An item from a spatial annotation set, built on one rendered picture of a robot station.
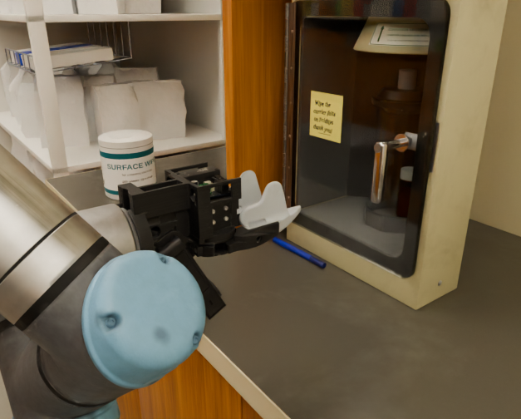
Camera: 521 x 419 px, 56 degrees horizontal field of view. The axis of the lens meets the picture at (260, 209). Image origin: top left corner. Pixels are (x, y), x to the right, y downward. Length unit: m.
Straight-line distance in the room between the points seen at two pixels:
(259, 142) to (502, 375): 0.56
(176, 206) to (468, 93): 0.44
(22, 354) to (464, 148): 0.61
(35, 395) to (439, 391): 0.47
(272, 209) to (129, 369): 0.30
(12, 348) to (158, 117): 1.51
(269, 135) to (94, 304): 0.72
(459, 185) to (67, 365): 0.61
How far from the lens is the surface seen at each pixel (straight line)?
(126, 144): 1.20
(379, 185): 0.71
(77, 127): 1.85
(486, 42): 0.75
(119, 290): 0.29
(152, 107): 1.86
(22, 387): 0.42
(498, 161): 1.17
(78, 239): 0.31
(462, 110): 0.74
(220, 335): 0.73
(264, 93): 0.94
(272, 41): 0.94
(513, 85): 1.14
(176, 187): 0.48
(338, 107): 0.81
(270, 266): 0.90
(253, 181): 0.59
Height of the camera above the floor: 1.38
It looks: 22 degrees down
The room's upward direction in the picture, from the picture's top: straight up
